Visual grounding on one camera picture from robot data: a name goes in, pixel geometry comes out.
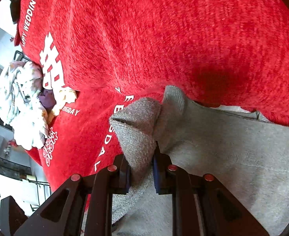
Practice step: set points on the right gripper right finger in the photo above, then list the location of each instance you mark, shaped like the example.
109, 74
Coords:
201, 205

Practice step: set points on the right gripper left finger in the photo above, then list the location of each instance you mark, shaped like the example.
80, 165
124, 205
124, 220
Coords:
81, 205

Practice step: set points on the grey knitted garment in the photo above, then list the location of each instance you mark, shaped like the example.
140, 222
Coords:
247, 154

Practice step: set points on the dark purple small cloth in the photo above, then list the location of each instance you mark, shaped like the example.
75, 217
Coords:
47, 99

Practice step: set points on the white patterned crumpled cloth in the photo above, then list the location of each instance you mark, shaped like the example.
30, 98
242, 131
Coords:
20, 106

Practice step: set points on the cream yellow small cloth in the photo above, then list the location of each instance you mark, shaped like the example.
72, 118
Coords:
62, 97

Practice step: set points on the black item by pillow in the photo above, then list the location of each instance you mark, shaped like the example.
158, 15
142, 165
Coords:
15, 10

